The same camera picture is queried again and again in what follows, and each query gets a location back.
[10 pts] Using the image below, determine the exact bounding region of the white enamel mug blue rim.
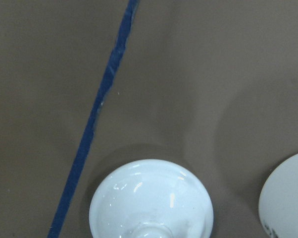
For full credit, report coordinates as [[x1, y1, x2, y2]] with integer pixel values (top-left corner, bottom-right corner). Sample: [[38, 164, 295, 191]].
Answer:
[[258, 154, 298, 238]]

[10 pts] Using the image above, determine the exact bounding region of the blue tape vertical line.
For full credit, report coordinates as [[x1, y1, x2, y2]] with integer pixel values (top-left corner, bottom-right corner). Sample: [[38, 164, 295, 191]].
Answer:
[[47, 0, 139, 238]]

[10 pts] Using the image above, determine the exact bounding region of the white enamel cup lid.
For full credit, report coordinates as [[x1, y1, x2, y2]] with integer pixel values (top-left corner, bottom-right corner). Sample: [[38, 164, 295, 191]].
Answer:
[[89, 159, 214, 238]]

